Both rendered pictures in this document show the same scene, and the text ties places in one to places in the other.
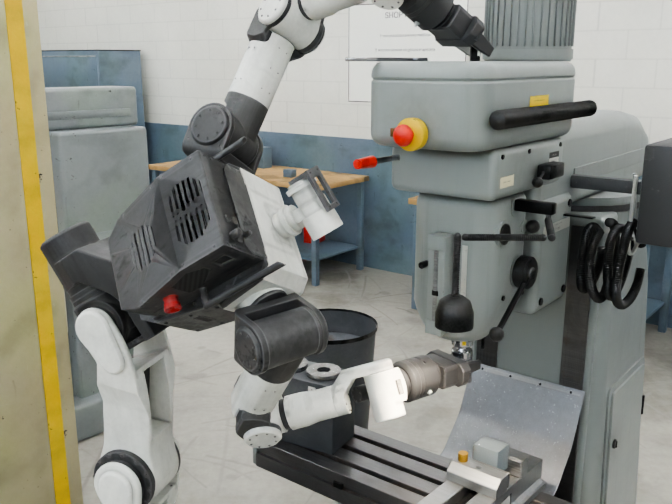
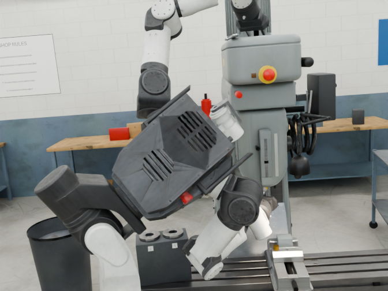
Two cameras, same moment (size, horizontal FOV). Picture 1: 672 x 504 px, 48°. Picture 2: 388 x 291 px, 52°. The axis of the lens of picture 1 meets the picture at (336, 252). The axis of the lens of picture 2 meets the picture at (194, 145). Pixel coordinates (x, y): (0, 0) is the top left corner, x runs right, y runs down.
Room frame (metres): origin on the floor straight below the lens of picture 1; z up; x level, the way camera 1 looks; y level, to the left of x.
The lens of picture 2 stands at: (0.46, 0.87, 1.82)
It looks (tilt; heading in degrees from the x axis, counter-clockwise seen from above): 12 degrees down; 324
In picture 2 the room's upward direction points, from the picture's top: 4 degrees counter-clockwise
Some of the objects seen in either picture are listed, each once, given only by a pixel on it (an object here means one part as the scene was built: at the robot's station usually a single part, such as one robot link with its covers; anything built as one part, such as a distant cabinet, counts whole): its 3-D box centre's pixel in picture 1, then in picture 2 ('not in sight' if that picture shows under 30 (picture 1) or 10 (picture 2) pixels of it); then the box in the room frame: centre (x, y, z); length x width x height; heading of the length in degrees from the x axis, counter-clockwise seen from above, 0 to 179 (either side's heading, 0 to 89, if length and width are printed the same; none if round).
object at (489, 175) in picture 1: (480, 162); (257, 92); (1.61, -0.31, 1.68); 0.34 x 0.24 x 0.10; 142
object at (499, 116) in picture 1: (547, 113); (293, 62); (1.51, -0.42, 1.79); 0.45 x 0.04 x 0.04; 142
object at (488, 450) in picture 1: (490, 455); (284, 242); (1.53, -0.35, 1.03); 0.06 x 0.05 x 0.06; 50
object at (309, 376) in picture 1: (307, 401); (163, 254); (1.84, 0.08, 1.02); 0.22 x 0.12 x 0.20; 61
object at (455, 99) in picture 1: (476, 101); (257, 59); (1.59, -0.29, 1.81); 0.47 x 0.26 x 0.16; 142
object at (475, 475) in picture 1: (477, 476); (287, 254); (1.48, -0.31, 1.01); 0.12 x 0.06 x 0.04; 50
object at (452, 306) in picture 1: (454, 310); (299, 164); (1.34, -0.22, 1.44); 0.07 x 0.07 x 0.06
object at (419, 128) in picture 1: (411, 134); (267, 74); (1.40, -0.14, 1.76); 0.06 x 0.02 x 0.06; 52
